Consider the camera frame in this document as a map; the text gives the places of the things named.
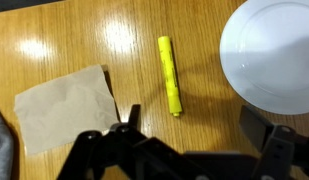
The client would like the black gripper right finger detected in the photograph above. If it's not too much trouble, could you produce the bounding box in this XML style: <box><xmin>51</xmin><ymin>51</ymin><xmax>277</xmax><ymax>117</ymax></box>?
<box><xmin>239</xmin><ymin>105</ymin><xmax>309</xmax><ymax>180</ymax></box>

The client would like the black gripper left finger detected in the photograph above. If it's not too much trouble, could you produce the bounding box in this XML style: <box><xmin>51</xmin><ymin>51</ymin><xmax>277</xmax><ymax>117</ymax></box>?
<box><xmin>57</xmin><ymin>104</ymin><xmax>181</xmax><ymax>180</ymax></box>

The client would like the yellow highlighter marker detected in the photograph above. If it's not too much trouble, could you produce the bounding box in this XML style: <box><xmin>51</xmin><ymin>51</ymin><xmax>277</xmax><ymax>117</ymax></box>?
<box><xmin>158</xmin><ymin>36</ymin><xmax>182</xmax><ymax>117</ymax></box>

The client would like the brown napkin right of cup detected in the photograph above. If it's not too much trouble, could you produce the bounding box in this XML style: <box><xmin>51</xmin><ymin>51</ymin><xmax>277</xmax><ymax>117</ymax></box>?
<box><xmin>14</xmin><ymin>65</ymin><xmax>118</xmax><ymax>155</ymax></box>

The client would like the white plate near edge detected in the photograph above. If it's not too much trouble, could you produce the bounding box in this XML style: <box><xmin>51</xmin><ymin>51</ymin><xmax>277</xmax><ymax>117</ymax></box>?
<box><xmin>220</xmin><ymin>0</ymin><xmax>309</xmax><ymax>115</ymax></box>

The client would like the grey sweatshirt cloth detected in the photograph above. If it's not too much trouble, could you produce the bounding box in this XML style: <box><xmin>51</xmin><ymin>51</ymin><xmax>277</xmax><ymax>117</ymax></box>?
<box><xmin>0</xmin><ymin>113</ymin><xmax>14</xmax><ymax>180</ymax></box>

